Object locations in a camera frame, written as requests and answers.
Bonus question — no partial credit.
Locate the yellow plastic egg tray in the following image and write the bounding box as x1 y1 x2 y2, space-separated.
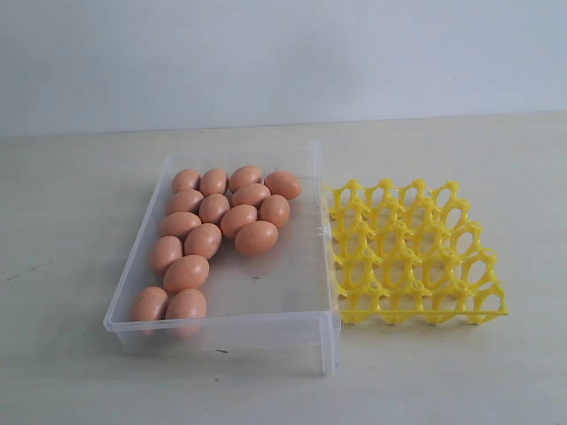
327 179 509 325

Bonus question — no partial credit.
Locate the brown egg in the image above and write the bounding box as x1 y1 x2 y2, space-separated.
235 220 279 256
199 168 229 197
232 182 271 208
129 286 169 321
165 289 207 320
165 189 204 215
183 223 222 259
264 170 302 200
220 204 258 239
198 193 230 225
259 195 291 228
159 212 202 240
229 165 262 193
163 255 210 294
171 168 201 194
148 236 183 275

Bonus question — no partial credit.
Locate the clear plastic box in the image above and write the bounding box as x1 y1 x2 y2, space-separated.
104 141 341 374

